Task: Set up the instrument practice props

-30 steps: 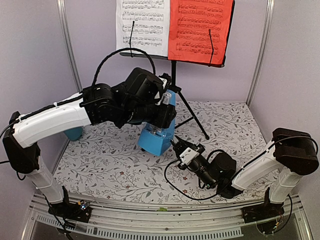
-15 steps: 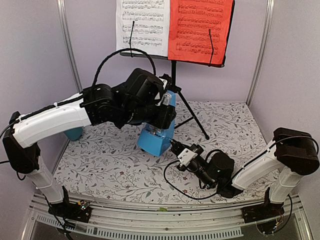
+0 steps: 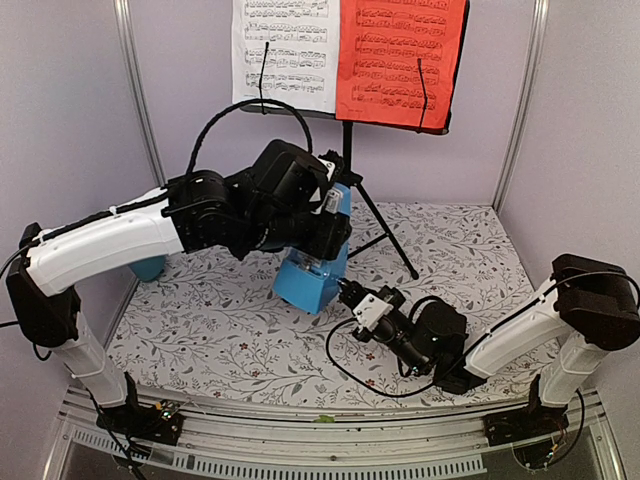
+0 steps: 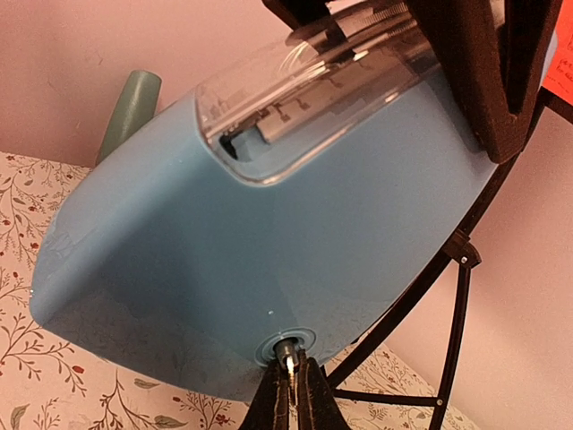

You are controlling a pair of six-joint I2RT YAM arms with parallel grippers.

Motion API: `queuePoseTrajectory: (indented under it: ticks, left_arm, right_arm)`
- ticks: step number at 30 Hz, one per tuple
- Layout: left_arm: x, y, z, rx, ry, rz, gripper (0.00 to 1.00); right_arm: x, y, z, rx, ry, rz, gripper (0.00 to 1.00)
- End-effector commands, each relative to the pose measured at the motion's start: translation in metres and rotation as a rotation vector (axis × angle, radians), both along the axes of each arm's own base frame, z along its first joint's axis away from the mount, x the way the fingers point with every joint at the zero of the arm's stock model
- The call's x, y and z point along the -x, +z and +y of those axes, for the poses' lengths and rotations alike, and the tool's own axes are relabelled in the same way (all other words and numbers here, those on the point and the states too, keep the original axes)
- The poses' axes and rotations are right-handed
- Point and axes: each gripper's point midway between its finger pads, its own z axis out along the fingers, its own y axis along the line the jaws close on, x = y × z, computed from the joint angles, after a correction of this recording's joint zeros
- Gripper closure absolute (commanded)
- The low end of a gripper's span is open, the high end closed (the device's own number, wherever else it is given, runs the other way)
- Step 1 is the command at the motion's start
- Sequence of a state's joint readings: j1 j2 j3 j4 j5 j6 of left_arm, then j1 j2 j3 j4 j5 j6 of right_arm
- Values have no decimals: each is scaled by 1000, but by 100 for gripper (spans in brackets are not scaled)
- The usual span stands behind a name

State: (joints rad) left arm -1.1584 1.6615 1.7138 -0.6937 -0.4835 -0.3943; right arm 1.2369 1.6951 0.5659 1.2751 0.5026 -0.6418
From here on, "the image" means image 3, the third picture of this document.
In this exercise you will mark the floral tablecloth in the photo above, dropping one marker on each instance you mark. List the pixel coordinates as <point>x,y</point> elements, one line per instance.
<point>212,326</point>

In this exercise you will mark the red sheet music paper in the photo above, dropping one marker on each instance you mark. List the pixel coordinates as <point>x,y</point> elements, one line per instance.
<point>398,62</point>

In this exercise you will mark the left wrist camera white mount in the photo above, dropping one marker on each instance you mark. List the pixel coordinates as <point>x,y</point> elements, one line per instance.
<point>334,163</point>

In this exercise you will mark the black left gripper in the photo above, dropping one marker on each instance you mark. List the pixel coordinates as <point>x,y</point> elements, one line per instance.
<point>336,231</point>

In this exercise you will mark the white sheet music paper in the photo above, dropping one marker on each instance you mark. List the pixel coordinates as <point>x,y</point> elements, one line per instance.
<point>287,50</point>

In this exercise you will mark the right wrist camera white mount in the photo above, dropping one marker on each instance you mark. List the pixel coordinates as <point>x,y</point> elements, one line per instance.
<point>368,309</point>

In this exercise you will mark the aluminium front frame rail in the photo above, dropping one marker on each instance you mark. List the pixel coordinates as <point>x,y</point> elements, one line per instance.
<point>226,439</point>

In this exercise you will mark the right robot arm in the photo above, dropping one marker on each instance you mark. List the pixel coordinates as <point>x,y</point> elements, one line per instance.
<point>593,304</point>

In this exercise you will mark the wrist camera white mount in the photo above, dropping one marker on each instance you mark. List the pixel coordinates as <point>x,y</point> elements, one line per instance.
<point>334,163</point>
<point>368,309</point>

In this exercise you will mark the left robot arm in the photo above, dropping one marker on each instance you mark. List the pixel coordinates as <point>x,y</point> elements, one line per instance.
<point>280,201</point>

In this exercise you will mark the black music stand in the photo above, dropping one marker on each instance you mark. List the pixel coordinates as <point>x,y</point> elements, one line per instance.
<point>388,147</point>

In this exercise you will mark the aluminium corner post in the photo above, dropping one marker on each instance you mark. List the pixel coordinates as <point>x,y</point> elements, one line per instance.
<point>531,67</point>
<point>124,25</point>

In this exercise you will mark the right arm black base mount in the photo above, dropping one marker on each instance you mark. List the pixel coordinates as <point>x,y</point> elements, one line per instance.
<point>530,421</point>

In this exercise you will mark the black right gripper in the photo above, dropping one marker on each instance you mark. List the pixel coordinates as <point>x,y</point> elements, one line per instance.
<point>385,294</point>

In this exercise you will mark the blue metronome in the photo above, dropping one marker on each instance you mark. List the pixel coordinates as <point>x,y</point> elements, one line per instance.
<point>303,281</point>

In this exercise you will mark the right aluminium corner post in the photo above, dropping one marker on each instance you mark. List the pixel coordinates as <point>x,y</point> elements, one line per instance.
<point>531,67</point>

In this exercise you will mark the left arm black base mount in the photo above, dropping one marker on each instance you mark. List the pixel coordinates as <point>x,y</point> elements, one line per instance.
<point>159,423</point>

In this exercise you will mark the teal cylindrical cup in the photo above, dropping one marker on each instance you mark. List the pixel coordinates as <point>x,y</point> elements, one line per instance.
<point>149,269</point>

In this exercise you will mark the left aluminium corner post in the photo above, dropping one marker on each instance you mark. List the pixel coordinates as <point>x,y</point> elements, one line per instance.
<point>124,25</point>

